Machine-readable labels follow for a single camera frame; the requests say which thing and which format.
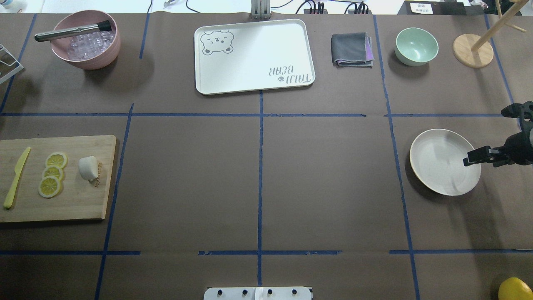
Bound clear ice cubes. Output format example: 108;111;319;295
68;31;116;61

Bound mint green bowl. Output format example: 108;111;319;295
395;28;439;66

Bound white bear tray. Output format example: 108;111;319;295
194;19;316;95

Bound yellow lemon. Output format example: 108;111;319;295
498;277;533;300

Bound lemon slice middle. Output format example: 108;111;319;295
42;165;64;181

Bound white wire cup rack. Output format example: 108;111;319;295
0;44;24;84

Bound lemon slice bottom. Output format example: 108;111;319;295
38;176;62;199

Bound yellow plastic knife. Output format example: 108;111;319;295
3;147;32;210

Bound lemon slice top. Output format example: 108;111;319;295
45;152;68;169

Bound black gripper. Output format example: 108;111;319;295
463;129;533;167

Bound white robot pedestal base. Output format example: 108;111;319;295
203;286;314;300

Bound lemon slice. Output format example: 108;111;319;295
38;176;62;199
42;165;64;181
45;152;68;169

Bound folded grey cloth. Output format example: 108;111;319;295
331;32;374;67

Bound pink bowl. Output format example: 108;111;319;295
51;10;121;70

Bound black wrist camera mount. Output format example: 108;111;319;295
501;101;533;129

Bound cream round plate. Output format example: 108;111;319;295
409;128;481;196

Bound black power strip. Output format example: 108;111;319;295
296;0;371;15

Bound black box device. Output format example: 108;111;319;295
397;0;467;15

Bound aluminium frame post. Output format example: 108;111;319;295
251;0;271;20

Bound wooden mug stand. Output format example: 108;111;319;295
453;0;527;68

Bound wooden cutting board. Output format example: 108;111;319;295
0;135;118;223

